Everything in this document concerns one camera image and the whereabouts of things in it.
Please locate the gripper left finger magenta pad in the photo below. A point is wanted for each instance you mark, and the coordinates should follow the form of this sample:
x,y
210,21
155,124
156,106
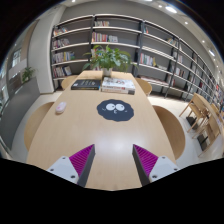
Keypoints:
x,y
75,168

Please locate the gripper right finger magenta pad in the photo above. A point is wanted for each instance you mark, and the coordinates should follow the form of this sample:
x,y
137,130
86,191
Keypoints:
x,y
151,167

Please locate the pink computer mouse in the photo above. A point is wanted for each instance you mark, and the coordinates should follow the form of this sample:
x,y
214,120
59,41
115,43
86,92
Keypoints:
x,y
61,107

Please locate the dark cartoon-face mouse pad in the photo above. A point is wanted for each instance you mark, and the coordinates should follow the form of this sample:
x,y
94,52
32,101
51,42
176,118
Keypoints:
x,y
115,110

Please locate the right near wooden chair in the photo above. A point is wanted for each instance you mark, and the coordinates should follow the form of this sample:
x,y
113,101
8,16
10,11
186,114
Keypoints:
x,y
173,130

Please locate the left near wooden chair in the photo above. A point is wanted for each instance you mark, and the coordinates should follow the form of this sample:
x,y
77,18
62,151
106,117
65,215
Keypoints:
x,y
34,122

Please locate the wooden chair at right table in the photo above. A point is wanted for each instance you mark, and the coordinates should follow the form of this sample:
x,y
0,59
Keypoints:
x,y
195,111

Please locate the right far wooden chair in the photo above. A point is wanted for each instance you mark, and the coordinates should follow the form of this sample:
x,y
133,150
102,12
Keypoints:
x,y
144,86

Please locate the wooden side table right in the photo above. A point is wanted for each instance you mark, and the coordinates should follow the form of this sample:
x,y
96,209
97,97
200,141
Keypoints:
x,y
210,124

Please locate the black book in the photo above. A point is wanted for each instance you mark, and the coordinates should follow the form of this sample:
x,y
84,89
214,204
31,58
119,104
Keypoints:
x,y
86,84

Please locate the left far wooden chair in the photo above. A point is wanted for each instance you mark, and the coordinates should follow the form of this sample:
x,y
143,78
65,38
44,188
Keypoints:
x,y
67,81

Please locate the white book stack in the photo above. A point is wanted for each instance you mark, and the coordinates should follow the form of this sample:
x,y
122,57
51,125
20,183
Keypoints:
x,y
117,85

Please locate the small plant at left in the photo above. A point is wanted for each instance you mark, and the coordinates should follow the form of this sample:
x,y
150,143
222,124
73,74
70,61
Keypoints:
x,y
27,74

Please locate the green potted plant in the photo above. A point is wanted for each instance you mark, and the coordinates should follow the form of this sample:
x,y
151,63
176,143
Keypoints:
x,y
108,59

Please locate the large wall bookshelf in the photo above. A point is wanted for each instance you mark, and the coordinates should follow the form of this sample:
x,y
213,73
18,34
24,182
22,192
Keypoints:
x,y
172,66

